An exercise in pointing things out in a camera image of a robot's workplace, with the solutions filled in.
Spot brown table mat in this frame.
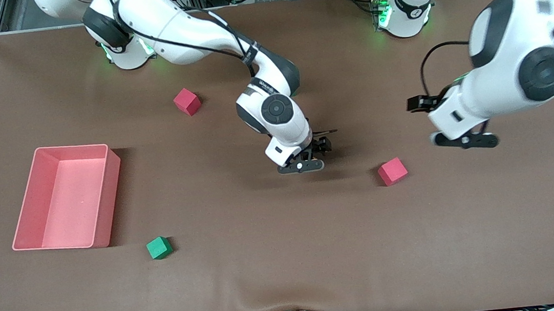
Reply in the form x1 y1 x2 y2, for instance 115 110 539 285
0 0 554 311

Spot red foam cube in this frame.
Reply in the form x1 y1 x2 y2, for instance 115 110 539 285
376 156 410 188
172 87 203 118

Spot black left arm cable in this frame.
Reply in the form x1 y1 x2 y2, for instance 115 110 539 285
413 0 554 100

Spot pink plastic bin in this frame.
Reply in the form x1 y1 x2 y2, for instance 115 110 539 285
2 139 131 257

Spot green foam cube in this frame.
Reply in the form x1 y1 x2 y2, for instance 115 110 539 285
145 235 174 261

